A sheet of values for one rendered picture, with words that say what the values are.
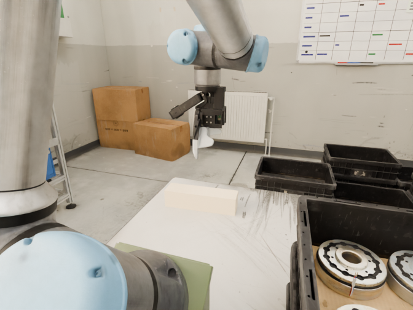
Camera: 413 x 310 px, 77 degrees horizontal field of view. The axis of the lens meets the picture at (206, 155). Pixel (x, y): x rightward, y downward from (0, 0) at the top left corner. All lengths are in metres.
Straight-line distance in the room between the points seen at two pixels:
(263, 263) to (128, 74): 3.50
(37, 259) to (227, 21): 0.39
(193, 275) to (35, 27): 0.39
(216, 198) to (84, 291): 0.62
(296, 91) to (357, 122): 0.76
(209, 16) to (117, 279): 0.36
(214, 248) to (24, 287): 0.52
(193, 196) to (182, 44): 0.47
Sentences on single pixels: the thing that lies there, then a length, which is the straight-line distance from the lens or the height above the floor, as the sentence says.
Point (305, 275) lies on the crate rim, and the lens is 0.36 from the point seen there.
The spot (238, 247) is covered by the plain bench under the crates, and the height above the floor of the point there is 0.70.
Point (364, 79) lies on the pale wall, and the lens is 3.34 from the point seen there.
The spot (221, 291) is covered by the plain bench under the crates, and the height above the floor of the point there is 0.70.
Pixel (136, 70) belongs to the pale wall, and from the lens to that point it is 3.86.
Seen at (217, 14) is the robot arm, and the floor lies 1.24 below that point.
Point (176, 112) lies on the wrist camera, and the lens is 0.77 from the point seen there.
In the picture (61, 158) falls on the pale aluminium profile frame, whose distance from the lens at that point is 2.29.
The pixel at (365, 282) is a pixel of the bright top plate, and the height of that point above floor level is 0.86.
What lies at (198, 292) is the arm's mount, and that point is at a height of 0.84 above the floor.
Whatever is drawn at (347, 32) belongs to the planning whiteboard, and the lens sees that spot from 3.29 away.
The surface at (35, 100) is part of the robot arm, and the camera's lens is 0.34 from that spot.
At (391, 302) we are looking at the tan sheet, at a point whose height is 0.83.
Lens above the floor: 1.18
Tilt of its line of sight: 21 degrees down
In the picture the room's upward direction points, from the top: straight up
